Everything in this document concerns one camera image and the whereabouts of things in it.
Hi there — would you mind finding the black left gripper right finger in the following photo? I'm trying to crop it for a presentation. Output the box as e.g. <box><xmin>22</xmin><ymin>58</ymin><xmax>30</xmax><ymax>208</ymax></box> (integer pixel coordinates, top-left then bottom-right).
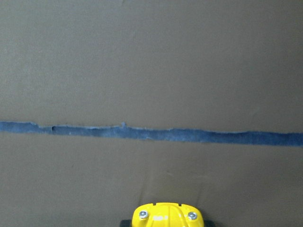
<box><xmin>204</xmin><ymin>220</ymin><xmax>216</xmax><ymax>227</ymax></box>

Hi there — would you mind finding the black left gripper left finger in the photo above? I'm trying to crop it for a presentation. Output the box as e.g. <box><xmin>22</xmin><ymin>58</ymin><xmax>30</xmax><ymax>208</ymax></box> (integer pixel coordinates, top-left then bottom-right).
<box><xmin>119</xmin><ymin>219</ymin><xmax>132</xmax><ymax>227</ymax></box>

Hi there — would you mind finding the yellow beetle toy car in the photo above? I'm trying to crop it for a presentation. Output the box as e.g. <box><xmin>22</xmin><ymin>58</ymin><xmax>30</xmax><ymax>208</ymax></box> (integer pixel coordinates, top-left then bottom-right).
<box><xmin>131</xmin><ymin>202</ymin><xmax>205</xmax><ymax>227</ymax></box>

